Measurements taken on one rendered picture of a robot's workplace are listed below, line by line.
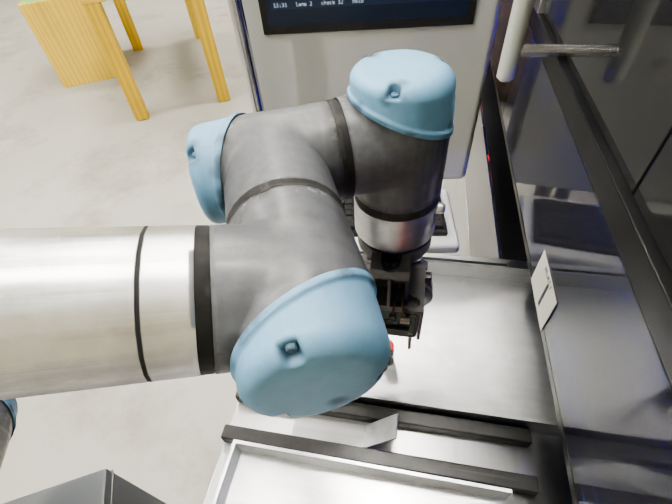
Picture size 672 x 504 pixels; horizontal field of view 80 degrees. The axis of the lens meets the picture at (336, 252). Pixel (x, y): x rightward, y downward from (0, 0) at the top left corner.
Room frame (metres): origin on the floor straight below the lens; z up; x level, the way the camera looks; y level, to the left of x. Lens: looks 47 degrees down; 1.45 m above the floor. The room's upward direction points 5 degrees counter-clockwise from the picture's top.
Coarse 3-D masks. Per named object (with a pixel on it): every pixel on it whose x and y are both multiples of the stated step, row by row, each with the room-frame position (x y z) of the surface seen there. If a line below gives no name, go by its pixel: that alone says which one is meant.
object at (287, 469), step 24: (240, 456) 0.17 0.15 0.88; (264, 456) 0.17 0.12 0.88; (288, 456) 0.16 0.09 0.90; (312, 456) 0.16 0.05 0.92; (240, 480) 0.14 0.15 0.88; (264, 480) 0.14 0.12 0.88; (288, 480) 0.14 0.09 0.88; (312, 480) 0.14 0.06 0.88; (336, 480) 0.13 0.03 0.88; (360, 480) 0.13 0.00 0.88; (384, 480) 0.13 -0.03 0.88; (408, 480) 0.13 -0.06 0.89; (432, 480) 0.12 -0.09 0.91; (456, 480) 0.11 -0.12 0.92
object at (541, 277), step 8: (544, 256) 0.33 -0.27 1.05; (544, 264) 0.32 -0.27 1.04; (536, 272) 0.33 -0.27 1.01; (544, 272) 0.31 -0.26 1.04; (536, 280) 0.32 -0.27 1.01; (544, 280) 0.30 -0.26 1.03; (536, 288) 0.31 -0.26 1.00; (544, 288) 0.29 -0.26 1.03; (552, 288) 0.28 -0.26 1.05; (536, 296) 0.30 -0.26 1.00; (544, 296) 0.29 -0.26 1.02; (552, 296) 0.27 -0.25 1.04; (536, 304) 0.29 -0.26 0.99; (544, 304) 0.28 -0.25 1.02; (552, 304) 0.26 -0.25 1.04; (544, 312) 0.27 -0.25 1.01; (544, 320) 0.26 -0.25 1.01
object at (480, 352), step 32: (448, 288) 0.42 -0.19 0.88; (480, 288) 0.41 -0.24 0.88; (512, 288) 0.40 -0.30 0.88; (448, 320) 0.35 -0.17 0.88; (480, 320) 0.35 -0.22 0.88; (512, 320) 0.34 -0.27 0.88; (416, 352) 0.30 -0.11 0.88; (448, 352) 0.29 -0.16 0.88; (480, 352) 0.29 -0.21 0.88; (512, 352) 0.28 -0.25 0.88; (544, 352) 0.28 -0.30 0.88; (384, 384) 0.25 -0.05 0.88; (416, 384) 0.25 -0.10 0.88; (448, 384) 0.24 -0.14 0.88; (480, 384) 0.24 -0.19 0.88; (512, 384) 0.24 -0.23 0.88; (544, 384) 0.23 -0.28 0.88; (480, 416) 0.19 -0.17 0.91; (512, 416) 0.18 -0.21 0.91; (544, 416) 0.19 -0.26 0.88
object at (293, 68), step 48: (288, 0) 0.85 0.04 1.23; (336, 0) 0.84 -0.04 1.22; (384, 0) 0.83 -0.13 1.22; (432, 0) 0.82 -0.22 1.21; (480, 0) 0.81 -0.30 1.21; (288, 48) 0.85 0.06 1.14; (336, 48) 0.84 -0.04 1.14; (384, 48) 0.83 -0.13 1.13; (432, 48) 0.82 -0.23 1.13; (480, 48) 0.81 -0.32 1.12; (288, 96) 0.85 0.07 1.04; (336, 96) 0.84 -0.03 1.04; (480, 96) 0.81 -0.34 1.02
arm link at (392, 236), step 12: (444, 204) 0.26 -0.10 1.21; (360, 216) 0.26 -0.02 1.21; (372, 216) 0.25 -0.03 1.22; (432, 216) 0.25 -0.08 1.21; (360, 228) 0.26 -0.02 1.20; (372, 228) 0.25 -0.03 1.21; (384, 228) 0.24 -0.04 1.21; (396, 228) 0.24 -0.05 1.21; (408, 228) 0.24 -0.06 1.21; (420, 228) 0.24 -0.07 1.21; (432, 228) 0.25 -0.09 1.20; (372, 240) 0.25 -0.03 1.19; (384, 240) 0.24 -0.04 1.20; (396, 240) 0.24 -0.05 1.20; (408, 240) 0.24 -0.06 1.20; (420, 240) 0.24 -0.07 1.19; (396, 252) 0.24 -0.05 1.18
